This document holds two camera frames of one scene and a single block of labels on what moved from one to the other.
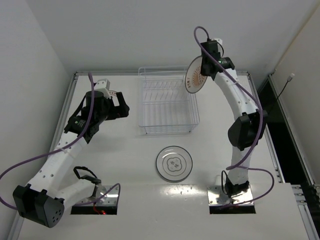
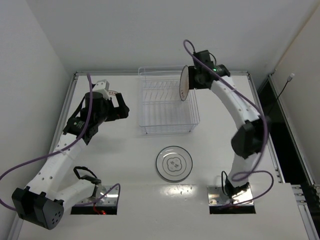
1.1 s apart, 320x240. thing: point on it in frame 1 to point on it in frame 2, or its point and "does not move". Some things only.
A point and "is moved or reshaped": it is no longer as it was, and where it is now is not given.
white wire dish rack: x=165 y=105 does not move
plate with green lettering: x=113 y=93 does not move
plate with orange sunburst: x=194 y=80 is moved or reshaped
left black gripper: x=118 y=108 does not move
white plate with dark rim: x=174 y=163 does not move
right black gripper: x=206 y=69 to x=191 y=78
